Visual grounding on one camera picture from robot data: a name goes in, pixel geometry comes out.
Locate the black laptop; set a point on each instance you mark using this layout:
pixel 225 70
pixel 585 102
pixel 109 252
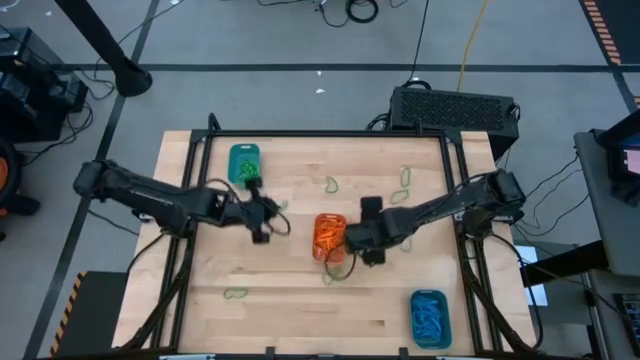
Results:
pixel 620 135

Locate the grey desk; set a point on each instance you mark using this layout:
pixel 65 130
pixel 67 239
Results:
pixel 615 235

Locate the black orange floor machine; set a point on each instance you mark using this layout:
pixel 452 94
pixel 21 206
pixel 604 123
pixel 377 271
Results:
pixel 20 205

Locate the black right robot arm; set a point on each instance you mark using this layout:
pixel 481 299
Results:
pixel 465 200

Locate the teal plastic basket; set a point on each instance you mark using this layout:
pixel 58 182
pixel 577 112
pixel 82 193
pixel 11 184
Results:
pixel 237 155

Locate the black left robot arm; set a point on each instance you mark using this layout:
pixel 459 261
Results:
pixel 150 197

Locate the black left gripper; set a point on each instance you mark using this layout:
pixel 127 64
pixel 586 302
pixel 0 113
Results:
pixel 252 207

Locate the blue plastic basket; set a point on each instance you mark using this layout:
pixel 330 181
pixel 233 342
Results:
pixel 417 340

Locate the black pole stand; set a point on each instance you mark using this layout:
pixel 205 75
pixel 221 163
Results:
pixel 131 80

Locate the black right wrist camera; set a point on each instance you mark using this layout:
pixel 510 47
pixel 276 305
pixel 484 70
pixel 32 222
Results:
pixel 371 207

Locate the black desk support bar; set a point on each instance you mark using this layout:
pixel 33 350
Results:
pixel 565 262

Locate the black keyboard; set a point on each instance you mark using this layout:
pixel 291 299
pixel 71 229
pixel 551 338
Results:
pixel 630 320

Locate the black aluminium table frame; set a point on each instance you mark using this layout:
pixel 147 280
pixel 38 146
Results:
pixel 325 133

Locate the black equipment cart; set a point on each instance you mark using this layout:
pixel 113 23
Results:
pixel 30 100

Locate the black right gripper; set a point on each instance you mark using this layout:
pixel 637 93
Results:
pixel 372 235

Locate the blue rubber band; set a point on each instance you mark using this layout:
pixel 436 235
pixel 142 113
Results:
pixel 425 310
pixel 422 322
pixel 432 327

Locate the black hazard-striped floor mat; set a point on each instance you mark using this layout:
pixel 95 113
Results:
pixel 625 25
pixel 95 315

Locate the black computer tower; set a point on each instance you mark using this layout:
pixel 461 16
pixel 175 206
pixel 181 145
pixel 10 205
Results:
pixel 450 110

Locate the silver aluminium rail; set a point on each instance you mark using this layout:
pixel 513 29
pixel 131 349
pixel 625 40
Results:
pixel 457 358
pixel 187 357

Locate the orange plastic basket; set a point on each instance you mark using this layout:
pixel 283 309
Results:
pixel 322 255

